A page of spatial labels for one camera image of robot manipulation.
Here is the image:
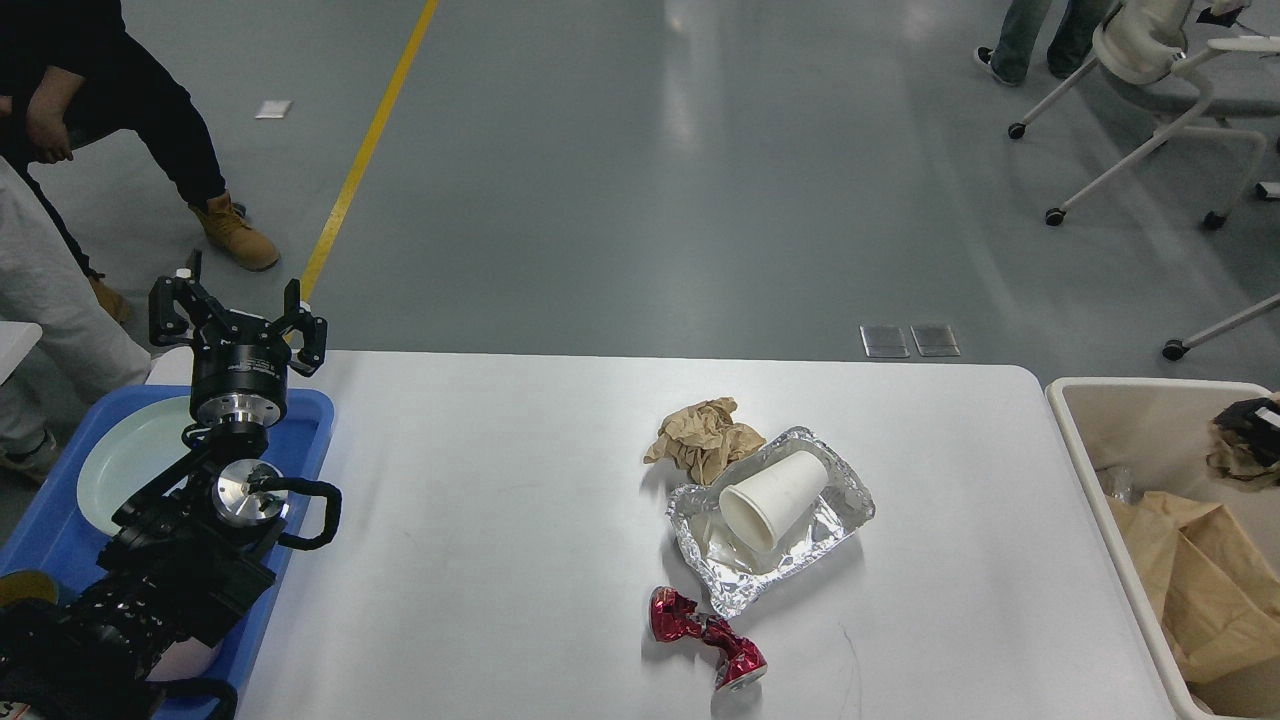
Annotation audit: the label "person in black clothes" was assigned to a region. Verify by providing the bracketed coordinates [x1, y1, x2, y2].
[1, 1, 280, 322]

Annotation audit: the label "grey mug yellow inside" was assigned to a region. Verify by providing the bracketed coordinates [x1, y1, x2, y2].
[0, 569, 61, 609]

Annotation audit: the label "green plate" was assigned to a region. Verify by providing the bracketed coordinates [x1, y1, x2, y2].
[76, 396, 193, 537]

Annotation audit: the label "blue plastic tray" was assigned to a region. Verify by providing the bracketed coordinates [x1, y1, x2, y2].
[0, 386, 337, 691]

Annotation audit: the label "small brown paper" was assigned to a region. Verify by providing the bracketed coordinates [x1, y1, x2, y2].
[1204, 421, 1279, 492]

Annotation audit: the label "aluminium foil sheet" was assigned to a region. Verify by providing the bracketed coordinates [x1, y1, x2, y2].
[1094, 465, 1142, 505]

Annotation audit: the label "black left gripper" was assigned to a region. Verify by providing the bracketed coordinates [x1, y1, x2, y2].
[148, 250, 326, 427]

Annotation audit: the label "crumpled brown paper ball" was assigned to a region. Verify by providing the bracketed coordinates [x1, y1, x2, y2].
[643, 397, 765, 486]

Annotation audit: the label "person in jeans background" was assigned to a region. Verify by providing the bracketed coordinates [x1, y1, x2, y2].
[974, 1, 1114, 87]

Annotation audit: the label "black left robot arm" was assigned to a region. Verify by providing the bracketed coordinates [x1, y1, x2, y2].
[3, 252, 342, 719]

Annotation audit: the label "white office chair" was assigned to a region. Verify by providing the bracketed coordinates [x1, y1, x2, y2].
[1007, 1, 1279, 231]

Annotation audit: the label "aluminium foil tray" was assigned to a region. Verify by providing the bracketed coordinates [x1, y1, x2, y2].
[666, 427, 876, 618]

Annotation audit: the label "large brown paper sheet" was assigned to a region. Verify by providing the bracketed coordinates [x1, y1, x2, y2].
[1107, 491, 1279, 683]

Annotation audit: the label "pink mug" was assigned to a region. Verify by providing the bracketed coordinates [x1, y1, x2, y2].
[146, 637, 223, 682]

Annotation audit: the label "person in grey trousers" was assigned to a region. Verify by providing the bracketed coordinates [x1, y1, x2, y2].
[1, 161, 154, 484]

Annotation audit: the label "white paper cup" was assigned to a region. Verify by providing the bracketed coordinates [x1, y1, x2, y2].
[719, 450, 829, 553]

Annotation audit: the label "floor socket plates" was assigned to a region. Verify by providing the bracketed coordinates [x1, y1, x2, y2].
[859, 324, 963, 359]

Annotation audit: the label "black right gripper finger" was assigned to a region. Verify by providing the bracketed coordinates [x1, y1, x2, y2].
[1213, 397, 1279, 466]

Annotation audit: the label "beige waste bin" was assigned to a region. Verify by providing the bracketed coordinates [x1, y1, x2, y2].
[1046, 377, 1279, 719]

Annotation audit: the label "crushed red can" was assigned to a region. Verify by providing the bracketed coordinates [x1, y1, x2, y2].
[648, 585, 768, 694]

